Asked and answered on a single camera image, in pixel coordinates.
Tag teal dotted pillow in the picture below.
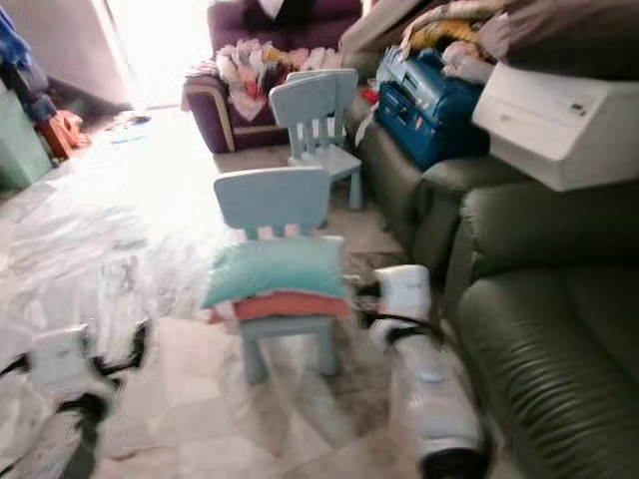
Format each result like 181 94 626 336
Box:
202 237 350 311

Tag coral dotted pillow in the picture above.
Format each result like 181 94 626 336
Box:
208 291 353 326

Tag green leather sofa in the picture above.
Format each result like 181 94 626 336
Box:
444 180 639 479

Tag purple sofa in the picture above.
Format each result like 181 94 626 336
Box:
183 0 363 156

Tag pale blue child chair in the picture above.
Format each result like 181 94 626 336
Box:
269 68 365 213
213 166 355 386

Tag blue suitcase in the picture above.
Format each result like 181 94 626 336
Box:
374 45 490 171

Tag orange bag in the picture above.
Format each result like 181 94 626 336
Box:
42 110 93 163

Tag green storage bin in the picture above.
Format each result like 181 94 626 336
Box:
0 90 53 194

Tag pile of colourful clothes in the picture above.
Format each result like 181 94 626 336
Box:
198 38 345 123

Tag white plastic box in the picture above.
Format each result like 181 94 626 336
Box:
471 62 639 194

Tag beige mattress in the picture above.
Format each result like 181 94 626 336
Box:
337 0 430 56

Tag yellow and white laundry heap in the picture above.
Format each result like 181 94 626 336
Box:
399 0 510 83

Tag blue hanging clothes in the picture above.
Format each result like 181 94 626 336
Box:
0 5 56 126

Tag brown grey blanket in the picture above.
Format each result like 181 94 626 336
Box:
477 0 639 81

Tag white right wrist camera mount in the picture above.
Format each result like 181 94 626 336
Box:
372 263 433 320

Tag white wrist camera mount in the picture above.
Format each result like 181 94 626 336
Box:
32 324 106 397
372 263 433 320

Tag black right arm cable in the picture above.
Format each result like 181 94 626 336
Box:
364 309 450 345

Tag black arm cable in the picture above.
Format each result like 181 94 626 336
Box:
364 309 450 345
0 351 41 400

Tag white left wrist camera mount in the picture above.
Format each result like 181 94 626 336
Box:
32 324 106 397

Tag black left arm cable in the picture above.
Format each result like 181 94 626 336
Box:
0 351 41 400

